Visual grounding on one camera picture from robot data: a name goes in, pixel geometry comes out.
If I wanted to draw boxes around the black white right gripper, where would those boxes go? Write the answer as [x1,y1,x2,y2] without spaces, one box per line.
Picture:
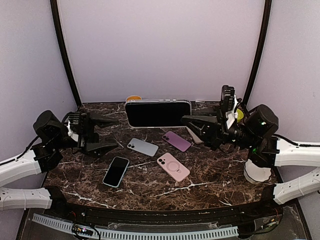
[181,104,258,151]

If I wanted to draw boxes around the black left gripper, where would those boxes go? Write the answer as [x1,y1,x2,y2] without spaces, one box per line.
[51,111,119,158]

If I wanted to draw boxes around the white phone case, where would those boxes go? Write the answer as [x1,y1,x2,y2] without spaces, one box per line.
[186,127,203,145]

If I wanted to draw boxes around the purple phone case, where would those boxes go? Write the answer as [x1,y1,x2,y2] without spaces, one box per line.
[161,131,192,152]

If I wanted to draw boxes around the light blue bare phone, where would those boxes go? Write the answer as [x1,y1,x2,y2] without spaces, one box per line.
[127,138,159,157]

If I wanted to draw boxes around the clear phone case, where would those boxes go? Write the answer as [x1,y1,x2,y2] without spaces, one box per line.
[124,99,192,128]

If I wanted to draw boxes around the light blue phone case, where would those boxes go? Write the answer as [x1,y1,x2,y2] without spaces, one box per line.
[102,156,130,188]

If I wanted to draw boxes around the pink phone case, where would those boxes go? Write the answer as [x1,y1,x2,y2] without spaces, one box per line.
[156,152,190,182]

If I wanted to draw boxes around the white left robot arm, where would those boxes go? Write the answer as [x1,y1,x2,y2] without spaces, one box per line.
[0,110,118,218]

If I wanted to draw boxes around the yellow-green bowl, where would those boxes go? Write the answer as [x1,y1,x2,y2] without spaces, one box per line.
[236,108,244,123]

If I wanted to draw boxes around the white spotted mug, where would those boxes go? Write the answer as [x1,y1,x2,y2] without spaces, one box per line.
[125,95,142,103]

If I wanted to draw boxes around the white scalloped dish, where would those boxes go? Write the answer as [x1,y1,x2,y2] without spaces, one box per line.
[243,159,272,185]

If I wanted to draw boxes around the black front rail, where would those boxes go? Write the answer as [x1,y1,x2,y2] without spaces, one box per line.
[45,186,283,225]

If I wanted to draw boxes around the grey slotted cable duct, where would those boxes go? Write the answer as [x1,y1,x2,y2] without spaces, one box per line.
[32,213,239,240]

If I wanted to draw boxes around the right black frame post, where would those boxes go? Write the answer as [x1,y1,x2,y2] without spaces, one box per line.
[242,0,272,107]

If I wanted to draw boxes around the black frame post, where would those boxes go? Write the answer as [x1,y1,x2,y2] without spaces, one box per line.
[50,0,82,108]
[242,0,272,107]

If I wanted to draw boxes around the left black frame post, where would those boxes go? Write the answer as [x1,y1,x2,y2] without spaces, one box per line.
[50,0,82,108]

